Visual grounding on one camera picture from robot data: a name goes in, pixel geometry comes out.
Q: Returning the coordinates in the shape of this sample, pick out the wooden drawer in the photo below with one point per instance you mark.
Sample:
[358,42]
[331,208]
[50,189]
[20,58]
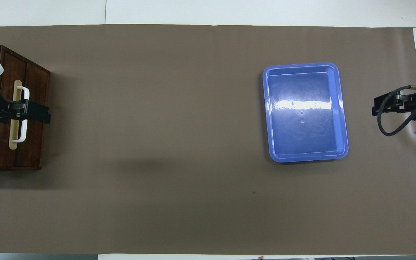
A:
[34,144]

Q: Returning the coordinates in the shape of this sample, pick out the blue plastic tray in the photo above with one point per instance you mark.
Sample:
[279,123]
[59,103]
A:
[305,112]

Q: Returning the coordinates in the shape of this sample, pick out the brown table mat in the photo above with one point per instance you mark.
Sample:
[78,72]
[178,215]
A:
[193,144]

